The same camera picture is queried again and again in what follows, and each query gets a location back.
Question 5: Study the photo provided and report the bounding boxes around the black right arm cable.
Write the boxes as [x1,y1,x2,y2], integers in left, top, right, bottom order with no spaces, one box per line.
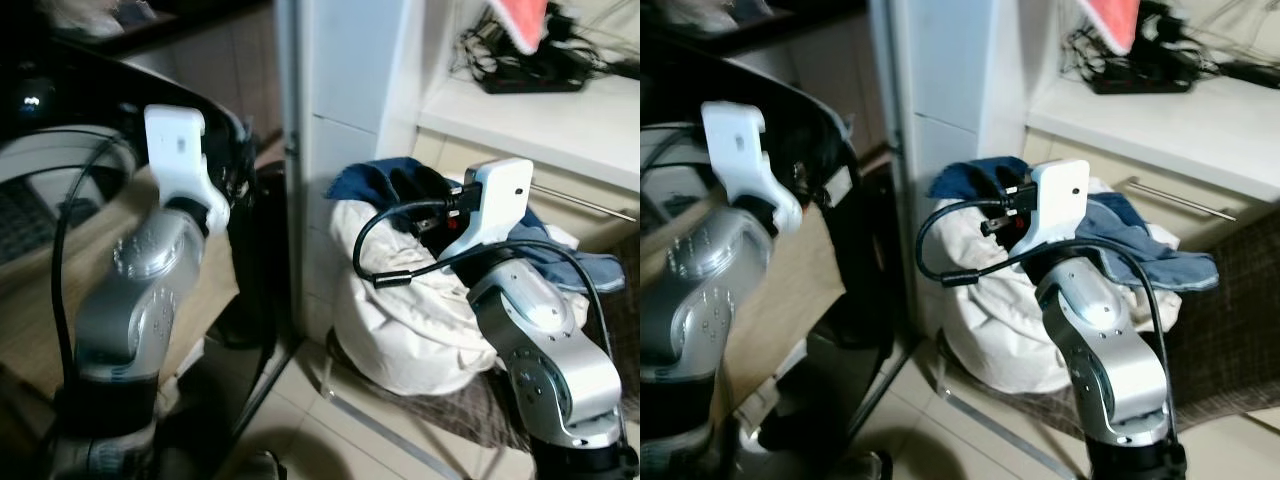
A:
[351,203,616,421]
[916,199,1179,411]

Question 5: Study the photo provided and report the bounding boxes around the blue denim garment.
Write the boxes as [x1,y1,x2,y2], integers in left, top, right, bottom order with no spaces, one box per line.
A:
[324,156,627,294]
[925,156,1222,294]

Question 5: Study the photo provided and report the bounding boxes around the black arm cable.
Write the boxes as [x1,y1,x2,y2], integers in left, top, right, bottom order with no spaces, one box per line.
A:
[916,199,1179,411]
[640,122,703,176]
[351,203,616,421]
[49,135,133,386]

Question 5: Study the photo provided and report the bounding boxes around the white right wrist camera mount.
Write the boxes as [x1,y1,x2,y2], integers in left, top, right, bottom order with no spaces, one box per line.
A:
[1010,158,1092,253]
[437,157,536,264]

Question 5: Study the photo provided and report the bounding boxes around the white cabinet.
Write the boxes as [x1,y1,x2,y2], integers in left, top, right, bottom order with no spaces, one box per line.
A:
[868,0,1280,343]
[278,0,641,347]

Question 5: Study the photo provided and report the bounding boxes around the black power strip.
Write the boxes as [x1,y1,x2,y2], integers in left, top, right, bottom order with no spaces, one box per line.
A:
[484,58,588,95]
[1088,58,1198,97]

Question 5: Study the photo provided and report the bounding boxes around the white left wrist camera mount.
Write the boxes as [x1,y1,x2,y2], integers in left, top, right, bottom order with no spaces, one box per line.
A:
[143,105,232,237]
[700,100,805,237]

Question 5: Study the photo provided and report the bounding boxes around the tangled black cables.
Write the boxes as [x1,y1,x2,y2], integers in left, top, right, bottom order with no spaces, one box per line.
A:
[1060,5,1280,89]
[450,8,641,83]

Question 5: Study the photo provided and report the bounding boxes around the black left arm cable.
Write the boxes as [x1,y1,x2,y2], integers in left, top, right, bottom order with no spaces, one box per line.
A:
[49,135,133,386]
[640,122,703,176]

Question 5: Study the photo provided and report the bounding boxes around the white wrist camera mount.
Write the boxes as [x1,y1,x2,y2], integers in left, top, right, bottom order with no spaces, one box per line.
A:
[1010,158,1092,253]
[143,105,232,237]
[437,157,536,264]
[700,100,805,237]

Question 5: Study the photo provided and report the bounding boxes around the black robot foot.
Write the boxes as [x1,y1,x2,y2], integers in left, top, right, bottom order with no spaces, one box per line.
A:
[225,450,289,480]
[835,448,894,480]

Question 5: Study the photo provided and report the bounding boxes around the metal drawer handle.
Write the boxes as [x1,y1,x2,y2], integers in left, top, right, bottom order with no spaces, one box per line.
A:
[1118,177,1238,220]
[528,182,639,222]

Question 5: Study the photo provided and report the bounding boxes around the pale clothes pile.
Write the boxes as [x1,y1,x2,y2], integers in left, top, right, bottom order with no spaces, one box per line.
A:
[40,0,161,41]

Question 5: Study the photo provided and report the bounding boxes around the white crumpled cloth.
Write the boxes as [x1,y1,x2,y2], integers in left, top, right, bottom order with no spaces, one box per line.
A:
[330,185,583,397]
[938,178,1183,394]

